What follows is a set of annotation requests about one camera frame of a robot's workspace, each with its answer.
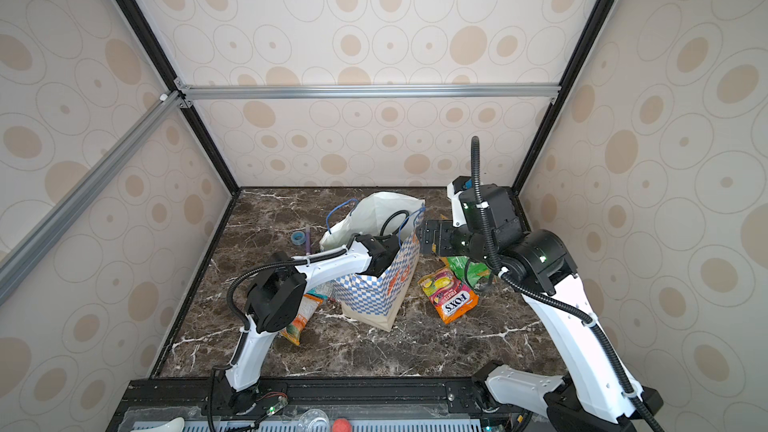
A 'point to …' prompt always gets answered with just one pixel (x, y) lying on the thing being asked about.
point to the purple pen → (308, 239)
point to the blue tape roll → (298, 238)
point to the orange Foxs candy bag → (451, 298)
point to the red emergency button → (341, 425)
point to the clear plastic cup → (313, 420)
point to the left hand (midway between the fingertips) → (375, 280)
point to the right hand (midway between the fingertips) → (436, 230)
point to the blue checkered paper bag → (376, 299)
